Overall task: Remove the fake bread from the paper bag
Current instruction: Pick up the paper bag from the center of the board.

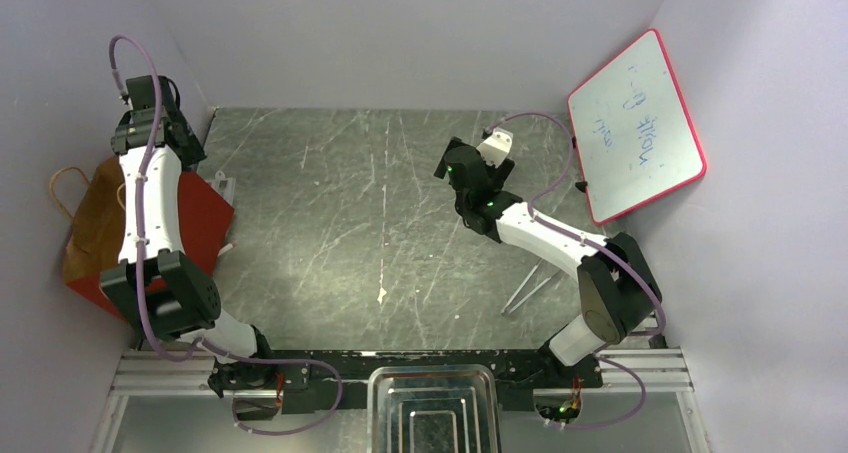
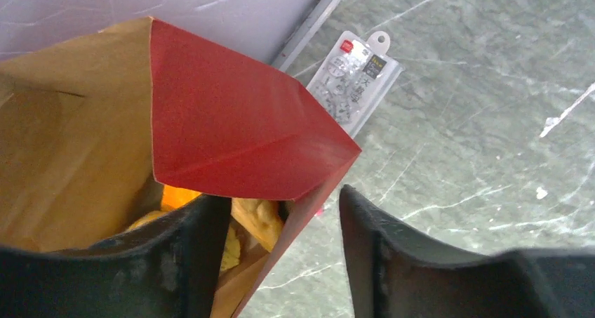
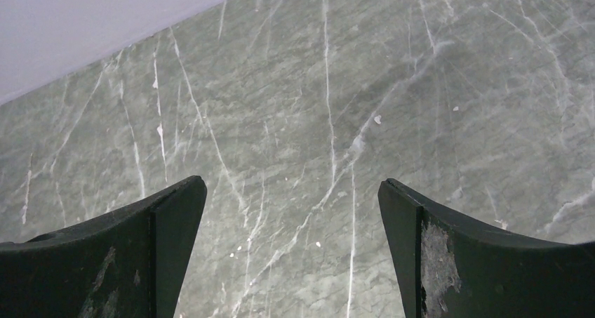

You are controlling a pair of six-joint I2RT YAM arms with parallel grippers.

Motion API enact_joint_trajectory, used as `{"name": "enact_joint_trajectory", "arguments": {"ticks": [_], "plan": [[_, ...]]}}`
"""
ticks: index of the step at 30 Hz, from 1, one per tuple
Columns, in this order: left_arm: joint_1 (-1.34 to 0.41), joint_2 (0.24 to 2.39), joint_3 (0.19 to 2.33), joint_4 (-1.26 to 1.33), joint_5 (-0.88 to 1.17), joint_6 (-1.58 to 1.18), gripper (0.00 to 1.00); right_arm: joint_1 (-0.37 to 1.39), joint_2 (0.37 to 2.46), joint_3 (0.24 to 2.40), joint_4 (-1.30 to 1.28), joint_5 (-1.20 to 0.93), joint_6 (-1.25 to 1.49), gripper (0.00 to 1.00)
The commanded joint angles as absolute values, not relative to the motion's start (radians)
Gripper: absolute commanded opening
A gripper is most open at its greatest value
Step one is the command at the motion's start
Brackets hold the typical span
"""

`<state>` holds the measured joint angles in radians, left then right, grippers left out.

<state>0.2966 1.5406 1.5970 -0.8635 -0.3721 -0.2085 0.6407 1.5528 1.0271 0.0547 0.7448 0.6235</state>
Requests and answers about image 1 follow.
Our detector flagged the metal tongs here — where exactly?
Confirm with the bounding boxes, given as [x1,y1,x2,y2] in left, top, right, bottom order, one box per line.
[500,260,560,316]

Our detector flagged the red brown paper bag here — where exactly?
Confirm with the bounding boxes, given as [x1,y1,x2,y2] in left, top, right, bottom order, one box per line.
[48,157,235,318]

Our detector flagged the metal baking tray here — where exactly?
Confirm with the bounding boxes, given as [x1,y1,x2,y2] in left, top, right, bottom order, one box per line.
[367,365,501,452]

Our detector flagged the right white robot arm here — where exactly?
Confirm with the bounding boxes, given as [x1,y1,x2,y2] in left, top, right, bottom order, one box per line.
[434,133,662,387]

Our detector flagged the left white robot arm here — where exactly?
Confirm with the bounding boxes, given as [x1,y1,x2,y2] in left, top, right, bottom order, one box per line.
[100,75,277,389]

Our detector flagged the clear plastic package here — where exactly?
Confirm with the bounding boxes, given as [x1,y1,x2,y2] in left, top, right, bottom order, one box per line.
[207,171,236,206]

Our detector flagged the red framed whiteboard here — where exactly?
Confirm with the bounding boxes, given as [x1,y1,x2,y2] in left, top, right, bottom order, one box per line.
[567,28,707,224]

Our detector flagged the aluminium rail frame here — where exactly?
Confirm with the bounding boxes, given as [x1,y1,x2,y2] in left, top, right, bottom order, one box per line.
[93,345,712,452]

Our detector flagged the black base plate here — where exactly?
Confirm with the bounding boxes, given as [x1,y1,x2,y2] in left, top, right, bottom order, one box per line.
[207,349,603,414]

